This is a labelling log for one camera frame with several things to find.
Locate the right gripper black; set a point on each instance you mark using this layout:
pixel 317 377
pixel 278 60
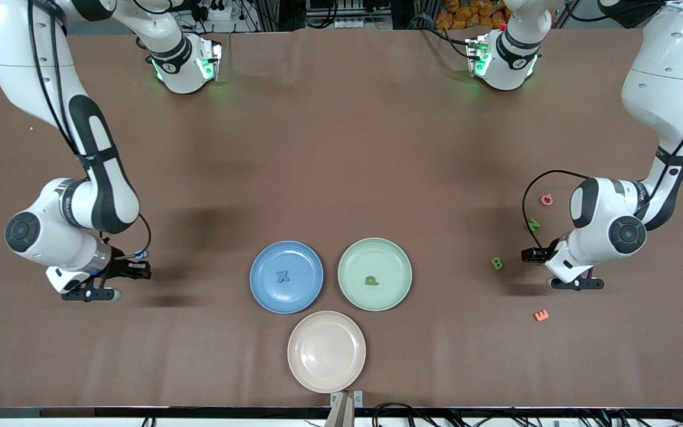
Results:
pixel 121 268

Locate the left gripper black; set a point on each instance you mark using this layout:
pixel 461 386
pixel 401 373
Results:
pixel 545 254

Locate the green foam letter B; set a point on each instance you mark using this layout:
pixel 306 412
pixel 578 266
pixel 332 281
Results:
pixel 497 264
pixel 372 281

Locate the blue foam letter X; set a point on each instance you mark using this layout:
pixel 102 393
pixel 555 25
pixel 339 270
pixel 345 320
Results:
pixel 283 276

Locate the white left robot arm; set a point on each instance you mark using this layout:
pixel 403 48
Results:
pixel 667 89

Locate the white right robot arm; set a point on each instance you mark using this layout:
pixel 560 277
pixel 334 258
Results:
pixel 15 71

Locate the green foam letter N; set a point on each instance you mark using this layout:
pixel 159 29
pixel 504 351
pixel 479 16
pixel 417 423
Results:
pixel 532 225

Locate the pink foam letter Q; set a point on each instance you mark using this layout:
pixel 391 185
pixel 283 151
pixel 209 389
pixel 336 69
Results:
pixel 543 200

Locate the orange foam letter E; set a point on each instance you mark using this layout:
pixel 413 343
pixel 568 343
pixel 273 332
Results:
pixel 541 316

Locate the pale green plate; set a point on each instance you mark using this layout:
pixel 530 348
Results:
pixel 392 261

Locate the blue plate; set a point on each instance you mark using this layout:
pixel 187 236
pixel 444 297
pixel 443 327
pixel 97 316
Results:
pixel 306 261

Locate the beige plate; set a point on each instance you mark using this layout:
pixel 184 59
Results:
pixel 326 351

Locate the orange fruit pile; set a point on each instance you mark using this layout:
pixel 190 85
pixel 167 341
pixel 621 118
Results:
pixel 466 15

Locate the white power strip with plugs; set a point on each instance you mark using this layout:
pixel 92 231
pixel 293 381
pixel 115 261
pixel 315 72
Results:
pixel 223 15

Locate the grey metal mount bracket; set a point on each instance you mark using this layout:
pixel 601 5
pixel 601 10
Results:
pixel 341 412

